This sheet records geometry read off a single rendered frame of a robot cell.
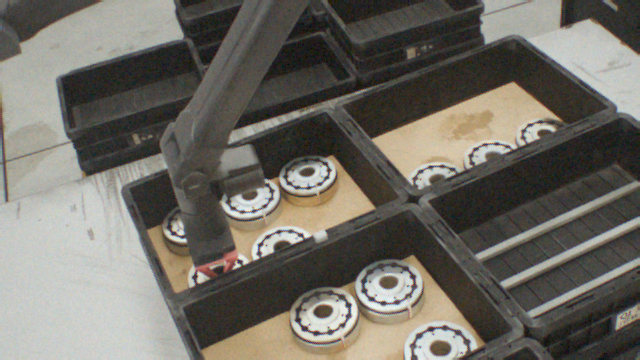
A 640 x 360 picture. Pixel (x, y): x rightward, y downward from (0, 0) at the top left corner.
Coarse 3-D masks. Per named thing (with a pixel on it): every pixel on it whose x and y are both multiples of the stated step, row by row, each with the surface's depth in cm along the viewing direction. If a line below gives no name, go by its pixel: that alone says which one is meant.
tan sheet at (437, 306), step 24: (432, 288) 126; (288, 312) 126; (360, 312) 125; (432, 312) 123; (456, 312) 122; (240, 336) 124; (264, 336) 124; (288, 336) 123; (360, 336) 121; (384, 336) 121; (408, 336) 120
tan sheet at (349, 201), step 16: (336, 160) 152; (336, 192) 146; (352, 192) 145; (288, 208) 144; (304, 208) 144; (320, 208) 143; (336, 208) 142; (352, 208) 142; (368, 208) 141; (272, 224) 142; (288, 224) 141; (304, 224) 141; (320, 224) 140; (336, 224) 140; (160, 240) 142; (240, 240) 140; (256, 240) 139; (160, 256) 139; (176, 256) 139; (176, 272) 136; (176, 288) 133
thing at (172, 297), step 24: (288, 120) 146; (336, 120) 145; (240, 144) 143; (360, 144) 139; (384, 168) 133; (360, 216) 126; (144, 240) 128; (312, 240) 123; (168, 288) 120; (192, 288) 119
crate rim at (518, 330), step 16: (400, 208) 126; (416, 208) 125; (368, 224) 124; (432, 224) 123; (336, 240) 123; (448, 240) 120; (288, 256) 121; (304, 256) 122; (256, 272) 120; (464, 272) 115; (208, 288) 119; (224, 288) 118; (480, 288) 112; (176, 304) 117; (192, 304) 117; (496, 304) 111; (176, 320) 115; (512, 320) 107; (192, 336) 113; (512, 336) 105; (192, 352) 110; (480, 352) 104
